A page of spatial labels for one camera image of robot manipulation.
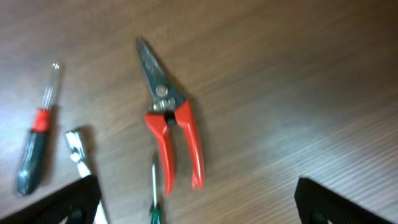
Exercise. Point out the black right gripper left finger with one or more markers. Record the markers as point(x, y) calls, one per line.
point(75, 203)

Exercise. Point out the green handled screwdriver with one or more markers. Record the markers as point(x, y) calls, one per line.
point(155, 210)

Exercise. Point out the black red screwdriver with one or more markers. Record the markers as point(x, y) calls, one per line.
point(29, 174)

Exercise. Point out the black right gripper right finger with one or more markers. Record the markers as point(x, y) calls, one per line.
point(317, 204)

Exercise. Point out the red handled snips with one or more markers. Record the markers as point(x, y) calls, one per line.
point(169, 108)

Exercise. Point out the silver combination wrench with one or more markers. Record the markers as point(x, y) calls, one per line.
point(77, 146)

